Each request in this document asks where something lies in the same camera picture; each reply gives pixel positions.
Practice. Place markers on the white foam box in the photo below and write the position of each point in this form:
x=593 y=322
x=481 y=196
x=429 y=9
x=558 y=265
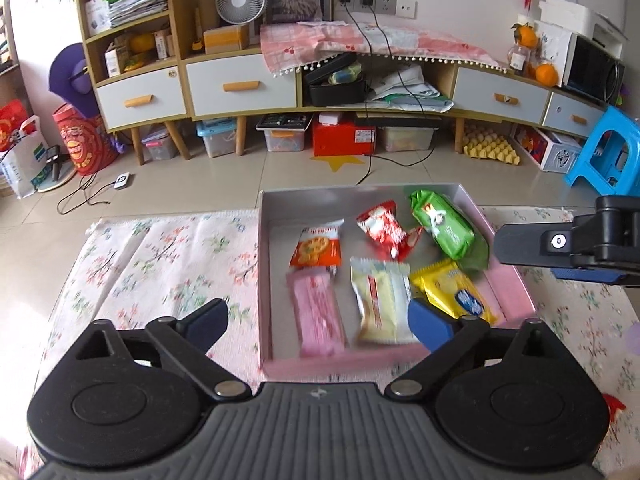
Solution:
x=575 y=12

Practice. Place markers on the white cabinet drawer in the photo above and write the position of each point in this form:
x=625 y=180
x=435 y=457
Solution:
x=575 y=110
x=502 y=107
x=240 y=100
x=140 y=110

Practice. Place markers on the yellow snack packet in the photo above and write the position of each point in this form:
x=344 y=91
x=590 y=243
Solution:
x=460 y=295

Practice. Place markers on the stack of papers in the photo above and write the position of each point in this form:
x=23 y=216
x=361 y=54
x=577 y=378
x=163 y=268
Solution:
x=137 y=5

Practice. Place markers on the blue lid storage box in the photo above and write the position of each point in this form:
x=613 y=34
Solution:
x=217 y=136

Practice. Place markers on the red candy packet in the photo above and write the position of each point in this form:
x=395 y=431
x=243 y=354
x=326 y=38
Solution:
x=382 y=225

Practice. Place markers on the yellow egg tray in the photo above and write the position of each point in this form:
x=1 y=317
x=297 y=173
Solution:
x=492 y=147

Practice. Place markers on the orange fruit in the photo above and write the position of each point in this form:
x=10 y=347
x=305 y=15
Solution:
x=527 y=36
x=546 y=73
x=142 y=43

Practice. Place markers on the glass jar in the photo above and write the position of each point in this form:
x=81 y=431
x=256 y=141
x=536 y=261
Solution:
x=520 y=58

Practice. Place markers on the white desk fan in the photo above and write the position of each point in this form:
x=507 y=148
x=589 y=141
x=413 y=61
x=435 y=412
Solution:
x=240 y=0

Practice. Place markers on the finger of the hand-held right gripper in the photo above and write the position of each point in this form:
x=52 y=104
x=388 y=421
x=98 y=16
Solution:
x=590 y=276
x=525 y=245

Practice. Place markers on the white paper bag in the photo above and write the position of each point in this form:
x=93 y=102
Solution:
x=25 y=170

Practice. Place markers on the black storage box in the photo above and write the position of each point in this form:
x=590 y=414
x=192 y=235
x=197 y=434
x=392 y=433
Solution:
x=335 y=92

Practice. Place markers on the pink cardboard box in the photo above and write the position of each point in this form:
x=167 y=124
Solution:
x=340 y=362

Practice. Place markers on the small white floor gadget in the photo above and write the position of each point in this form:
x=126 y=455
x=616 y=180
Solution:
x=122 y=180

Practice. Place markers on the wooden tv cabinet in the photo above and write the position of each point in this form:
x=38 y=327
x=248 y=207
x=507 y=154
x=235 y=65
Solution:
x=180 y=10

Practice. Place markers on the small white carton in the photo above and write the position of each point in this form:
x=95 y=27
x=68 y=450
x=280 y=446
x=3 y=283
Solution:
x=113 y=61

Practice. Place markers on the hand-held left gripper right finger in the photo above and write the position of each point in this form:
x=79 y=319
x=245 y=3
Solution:
x=430 y=327

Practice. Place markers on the green snack packet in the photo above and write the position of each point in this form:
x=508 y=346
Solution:
x=442 y=227

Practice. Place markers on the floral tablecloth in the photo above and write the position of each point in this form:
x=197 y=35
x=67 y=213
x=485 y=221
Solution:
x=165 y=260

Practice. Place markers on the orange cracker packet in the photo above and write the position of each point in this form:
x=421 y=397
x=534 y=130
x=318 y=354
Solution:
x=315 y=250

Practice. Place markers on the round white stand base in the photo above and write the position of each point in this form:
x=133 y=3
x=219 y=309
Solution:
x=52 y=172

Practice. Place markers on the pink cracker packet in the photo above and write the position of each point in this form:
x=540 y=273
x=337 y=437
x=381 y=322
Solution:
x=317 y=310

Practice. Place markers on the red cardboard box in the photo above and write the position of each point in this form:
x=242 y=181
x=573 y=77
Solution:
x=340 y=140

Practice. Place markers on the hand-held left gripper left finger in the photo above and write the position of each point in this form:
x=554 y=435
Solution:
x=210 y=317

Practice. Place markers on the pink checked cloth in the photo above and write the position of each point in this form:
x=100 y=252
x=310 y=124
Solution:
x=425 y=42

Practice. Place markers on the white blue printed box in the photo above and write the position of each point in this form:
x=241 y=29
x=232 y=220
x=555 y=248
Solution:
x=550 y=151

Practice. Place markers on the pile of papers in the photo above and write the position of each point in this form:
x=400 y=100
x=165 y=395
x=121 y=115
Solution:
x=405 y=85

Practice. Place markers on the clear plastic storage box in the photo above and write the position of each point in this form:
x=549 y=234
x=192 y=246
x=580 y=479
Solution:
x=160 y=146
x=405 y=138

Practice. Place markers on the yellow star floor sticker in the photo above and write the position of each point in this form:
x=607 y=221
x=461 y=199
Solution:
x=340 y=161

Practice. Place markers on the brown cardboard box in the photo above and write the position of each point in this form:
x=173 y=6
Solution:
x=225 y=39

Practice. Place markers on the dark lid storage box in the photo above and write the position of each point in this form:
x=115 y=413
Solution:
x=282 y=134

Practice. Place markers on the black white microwave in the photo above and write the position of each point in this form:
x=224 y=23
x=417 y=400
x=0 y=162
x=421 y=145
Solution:
x=590 y=70

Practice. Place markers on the small white red box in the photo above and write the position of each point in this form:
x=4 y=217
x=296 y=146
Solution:
x=330 y=119

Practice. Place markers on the blue plastic stool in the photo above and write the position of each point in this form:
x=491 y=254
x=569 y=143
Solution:
x=612 y=120

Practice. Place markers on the purple hat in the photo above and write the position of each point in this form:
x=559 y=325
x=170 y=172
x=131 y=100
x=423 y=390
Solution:
x=70 y=75

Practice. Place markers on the red patterned bag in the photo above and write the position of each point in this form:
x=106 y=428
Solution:
x=82 y=145

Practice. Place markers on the red gift bag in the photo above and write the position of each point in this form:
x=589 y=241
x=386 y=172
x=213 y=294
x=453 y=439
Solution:
x=12 y=125

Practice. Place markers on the cream white snack packet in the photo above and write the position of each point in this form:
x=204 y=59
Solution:
x=380 y=305

